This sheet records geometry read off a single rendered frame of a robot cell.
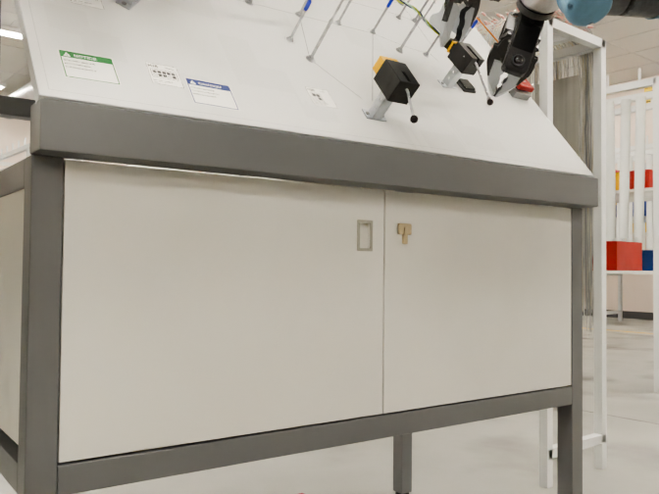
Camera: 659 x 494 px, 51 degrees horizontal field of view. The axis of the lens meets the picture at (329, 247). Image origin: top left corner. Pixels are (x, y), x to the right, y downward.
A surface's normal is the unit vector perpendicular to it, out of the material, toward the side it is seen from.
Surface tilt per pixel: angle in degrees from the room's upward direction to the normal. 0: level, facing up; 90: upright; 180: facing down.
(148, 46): 51
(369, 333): 90
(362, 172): 90
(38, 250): 90
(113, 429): 90
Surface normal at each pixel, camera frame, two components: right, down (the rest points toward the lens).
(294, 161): 0.58, -0.02
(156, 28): 0.46, -0.65
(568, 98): -0.77, -0.03
